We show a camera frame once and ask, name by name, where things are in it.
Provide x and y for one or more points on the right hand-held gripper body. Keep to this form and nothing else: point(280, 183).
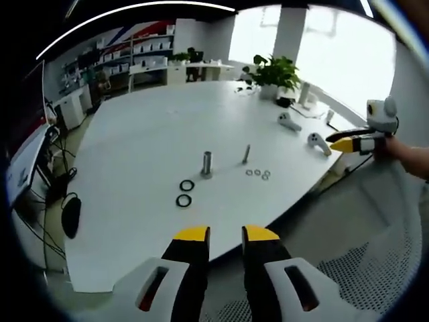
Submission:
point(382, 115)

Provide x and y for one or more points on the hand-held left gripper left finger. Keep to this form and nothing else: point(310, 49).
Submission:
point(187, 268)

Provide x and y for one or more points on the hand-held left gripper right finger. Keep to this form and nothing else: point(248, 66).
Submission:
point(264, 268)

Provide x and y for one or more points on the metal washer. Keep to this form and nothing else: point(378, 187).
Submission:
point(266, 175)
point(249, 173)
point(257, 172)

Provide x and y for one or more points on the metal threaded stud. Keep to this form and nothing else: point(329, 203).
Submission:
point(246, 155)

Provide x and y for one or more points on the small white stick object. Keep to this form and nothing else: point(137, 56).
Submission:
point(330, 117)

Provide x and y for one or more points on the white handheld controller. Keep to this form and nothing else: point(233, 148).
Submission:
point(318, 142)
point(288, 122)

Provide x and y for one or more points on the white cylinder device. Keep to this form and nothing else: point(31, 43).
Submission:
point(304, 94)

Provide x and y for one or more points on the small black box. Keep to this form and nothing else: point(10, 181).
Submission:
point(284, 101)

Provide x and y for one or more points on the green potted plant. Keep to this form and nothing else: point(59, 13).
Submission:
point(273, 75)

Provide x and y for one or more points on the white mesh office chair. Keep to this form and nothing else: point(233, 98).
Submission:
point(368, 255)

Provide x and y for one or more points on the small black objects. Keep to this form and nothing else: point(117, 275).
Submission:
point(244, 90)

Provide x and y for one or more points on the black oval object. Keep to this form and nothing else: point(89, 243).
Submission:
point(71, 216)

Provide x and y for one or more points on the white background desk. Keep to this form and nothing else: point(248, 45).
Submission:
point(174, 72)

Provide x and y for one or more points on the computer monitor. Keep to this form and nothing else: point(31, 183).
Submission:
point(25, 167)

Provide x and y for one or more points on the white cabinet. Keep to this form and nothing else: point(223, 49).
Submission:
point(72, 109)

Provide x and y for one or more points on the shelf with white bins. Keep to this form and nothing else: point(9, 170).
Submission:
point(134, 50)

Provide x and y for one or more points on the metal cylinder post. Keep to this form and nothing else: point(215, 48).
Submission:
point(207, 164)

